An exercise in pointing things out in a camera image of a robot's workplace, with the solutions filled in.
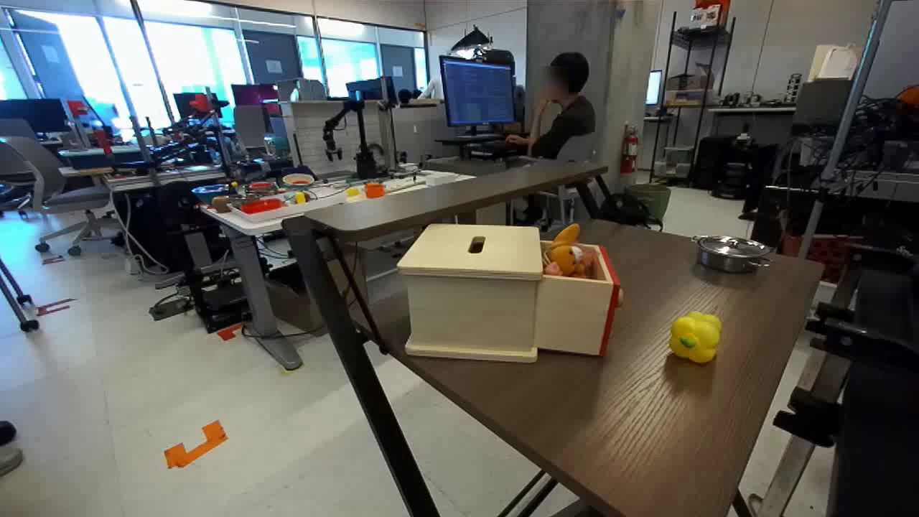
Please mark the orange plush toy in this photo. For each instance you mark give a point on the orange plush toy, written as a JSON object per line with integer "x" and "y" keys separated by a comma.
{"x": 572, "y": 258}

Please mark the yellow toy bell pepper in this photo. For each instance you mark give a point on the yellow toy bell pepper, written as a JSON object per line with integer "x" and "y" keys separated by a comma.
{"x": 696, "y": 338}

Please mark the silver metal pot lid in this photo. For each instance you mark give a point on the silver metal pot lid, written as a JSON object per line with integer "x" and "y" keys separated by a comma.
{"x": 732, "y": 246}

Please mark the small black robot arm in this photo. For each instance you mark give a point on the small black robot arm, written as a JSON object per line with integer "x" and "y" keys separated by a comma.
{"x": 361, "y": 159}

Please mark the cream wooden slotted box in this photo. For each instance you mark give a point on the cream wooden slotted box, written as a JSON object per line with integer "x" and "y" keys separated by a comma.
{"x": 469, "y": 296}

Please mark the dark wood folding table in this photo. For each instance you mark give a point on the dark wood folding table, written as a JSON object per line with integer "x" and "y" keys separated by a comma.
{"x": 432, "y": 202}

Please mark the small orange object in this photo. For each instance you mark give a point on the small orange object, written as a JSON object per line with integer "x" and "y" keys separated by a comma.
{"x": 373, "y": 190}

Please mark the cream drawer with orange front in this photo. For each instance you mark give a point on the cream drawer with orange front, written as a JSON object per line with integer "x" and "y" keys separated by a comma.
{"x": 572, "y": 312}

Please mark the computer monitor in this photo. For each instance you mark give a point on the computer monitor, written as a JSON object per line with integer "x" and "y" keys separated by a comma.
{"x": 478, "y": 93}

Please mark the seated person in dark shirt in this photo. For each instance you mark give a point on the seated person in dark shirt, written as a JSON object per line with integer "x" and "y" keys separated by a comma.
{"x": 565, "y": 124}

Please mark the red fire extinguisher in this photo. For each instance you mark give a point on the red fire extinguisher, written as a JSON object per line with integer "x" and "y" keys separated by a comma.
{"x": 628, "y": 150}

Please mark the red tray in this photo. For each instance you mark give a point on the red tray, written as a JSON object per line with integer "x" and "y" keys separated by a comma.
{"x": 259, "y": 206}

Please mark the white work table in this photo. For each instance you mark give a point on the white work table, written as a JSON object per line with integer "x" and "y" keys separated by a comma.
{"x": 251, "y": 276}

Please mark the black desk lamp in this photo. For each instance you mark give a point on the black desk lamp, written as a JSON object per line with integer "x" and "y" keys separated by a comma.
{"x": 471, "y": 38}

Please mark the metal shelf rack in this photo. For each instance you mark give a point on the metal shelf rack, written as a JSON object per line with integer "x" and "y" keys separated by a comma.
{"x": 696, "y": 90}

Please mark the orange floor tape mark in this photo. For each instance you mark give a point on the orange floor tape mark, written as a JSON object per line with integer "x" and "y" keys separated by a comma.
{"x": 196, "y": 447}

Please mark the white box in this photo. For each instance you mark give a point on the white box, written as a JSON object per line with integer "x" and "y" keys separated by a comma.
{"x": 832, "y": 64}

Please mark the grey office chair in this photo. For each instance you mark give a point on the grey office chair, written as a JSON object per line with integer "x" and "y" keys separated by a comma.
{"x": 44, "y": 182}

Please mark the black robot stand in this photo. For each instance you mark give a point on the black robot stand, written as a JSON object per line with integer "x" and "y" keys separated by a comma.
{"x": 875, "y": 403}

